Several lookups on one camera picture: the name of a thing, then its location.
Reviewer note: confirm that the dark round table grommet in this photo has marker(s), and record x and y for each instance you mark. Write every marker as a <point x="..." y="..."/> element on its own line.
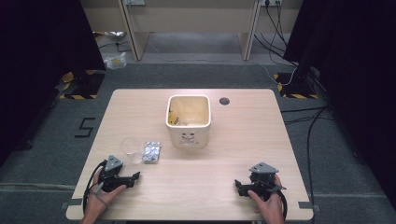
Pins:
<point x="224" y="101"/>

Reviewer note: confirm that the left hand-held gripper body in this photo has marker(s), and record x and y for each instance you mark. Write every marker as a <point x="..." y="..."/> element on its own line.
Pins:
<point x="112" y="174"/>

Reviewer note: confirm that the black curtain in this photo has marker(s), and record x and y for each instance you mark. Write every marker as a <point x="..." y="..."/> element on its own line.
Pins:
<point x="358" y="77"/>
<point x="40" y="62"/>

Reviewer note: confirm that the grey tape strip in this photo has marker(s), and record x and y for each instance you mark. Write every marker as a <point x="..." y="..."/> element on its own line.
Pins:
<point x="306" y="205"/>
<point x="72" y="203"/>

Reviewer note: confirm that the clear plastic bag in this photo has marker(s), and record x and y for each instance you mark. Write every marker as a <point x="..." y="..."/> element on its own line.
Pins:
<point x="115" y="61"/>

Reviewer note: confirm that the clear plastic cup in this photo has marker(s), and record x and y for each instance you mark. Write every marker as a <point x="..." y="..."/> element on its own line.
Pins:
<point x="132" y="149"/>

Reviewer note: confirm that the wall power socket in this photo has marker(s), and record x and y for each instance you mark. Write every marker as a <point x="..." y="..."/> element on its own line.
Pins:
<point x="271" y="2"/>
<point x="134" y="2"/>

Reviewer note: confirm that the crumpled silver foil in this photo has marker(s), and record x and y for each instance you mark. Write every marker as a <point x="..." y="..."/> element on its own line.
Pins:
<point x="112" y="34"/>

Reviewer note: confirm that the person's right hand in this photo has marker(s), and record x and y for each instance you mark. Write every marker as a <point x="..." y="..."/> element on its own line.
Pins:
<point x="269" y="207"/>

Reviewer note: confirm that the person's left hand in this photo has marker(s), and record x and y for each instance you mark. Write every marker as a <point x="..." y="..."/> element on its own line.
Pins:
<point x="104" y="199"/>

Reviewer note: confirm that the light wooden desk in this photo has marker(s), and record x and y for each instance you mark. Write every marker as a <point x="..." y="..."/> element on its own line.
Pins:
<point x="190" y="18"/>

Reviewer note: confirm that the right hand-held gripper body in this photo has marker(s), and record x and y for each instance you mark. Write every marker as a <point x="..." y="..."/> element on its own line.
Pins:
<point x="263" y="180"/>

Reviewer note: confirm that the yellow wrapper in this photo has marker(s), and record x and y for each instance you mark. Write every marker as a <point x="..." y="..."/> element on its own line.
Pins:
<point x="173" y="118"/>

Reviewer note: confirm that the silver blister pack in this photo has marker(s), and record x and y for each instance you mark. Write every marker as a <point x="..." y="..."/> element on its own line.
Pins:
<point x="151" y="151"/>

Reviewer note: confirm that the white square bin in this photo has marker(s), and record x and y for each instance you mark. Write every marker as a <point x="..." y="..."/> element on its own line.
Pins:
<point x="188" y="137"/>

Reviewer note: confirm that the black yellow striped stand base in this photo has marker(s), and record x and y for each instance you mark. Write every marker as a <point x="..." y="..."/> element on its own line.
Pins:
<point x="295" y="88"/>
<point x="81" y="85"/>

